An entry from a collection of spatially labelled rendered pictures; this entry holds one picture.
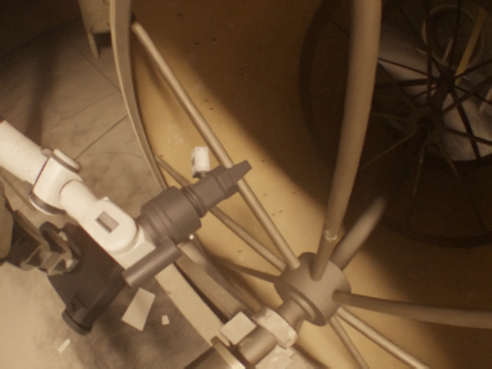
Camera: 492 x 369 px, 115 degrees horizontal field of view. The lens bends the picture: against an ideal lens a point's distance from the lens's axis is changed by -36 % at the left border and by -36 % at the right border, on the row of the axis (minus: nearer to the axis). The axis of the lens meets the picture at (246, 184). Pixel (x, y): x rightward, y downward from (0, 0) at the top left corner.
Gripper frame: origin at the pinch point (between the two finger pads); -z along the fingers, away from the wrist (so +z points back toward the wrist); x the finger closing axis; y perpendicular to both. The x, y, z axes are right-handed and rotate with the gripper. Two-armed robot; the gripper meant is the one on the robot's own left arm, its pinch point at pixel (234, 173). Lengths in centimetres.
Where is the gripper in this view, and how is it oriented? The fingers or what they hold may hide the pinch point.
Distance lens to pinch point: 46.2
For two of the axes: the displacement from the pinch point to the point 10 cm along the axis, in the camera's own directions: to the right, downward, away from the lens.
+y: -5.5, -8.3, -0.8
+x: 4.1, -1.8, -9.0
